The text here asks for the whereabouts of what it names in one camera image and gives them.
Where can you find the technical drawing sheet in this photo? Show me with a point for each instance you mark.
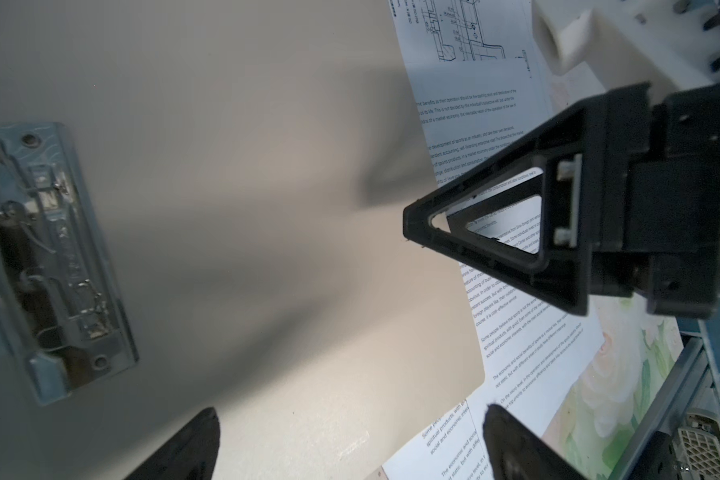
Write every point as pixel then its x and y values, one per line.
pixel 457 31

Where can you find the beige paper folder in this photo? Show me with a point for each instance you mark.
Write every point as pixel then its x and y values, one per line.
pixel 249 162

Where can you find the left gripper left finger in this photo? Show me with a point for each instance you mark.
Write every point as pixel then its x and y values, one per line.
pixel 191 453

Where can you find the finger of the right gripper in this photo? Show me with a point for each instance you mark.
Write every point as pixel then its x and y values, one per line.
pixel 567 148

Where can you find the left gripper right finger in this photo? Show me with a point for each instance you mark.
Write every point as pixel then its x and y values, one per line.
pixel 515 452

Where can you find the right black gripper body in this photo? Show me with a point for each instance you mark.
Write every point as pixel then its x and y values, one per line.
pixel 659 233

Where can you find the metal folder clip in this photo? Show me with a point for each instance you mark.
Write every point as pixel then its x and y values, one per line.
pixel 62 318

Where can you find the printed text sheet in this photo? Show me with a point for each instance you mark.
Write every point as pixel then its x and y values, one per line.
pixel 532 354
pixel 492 120

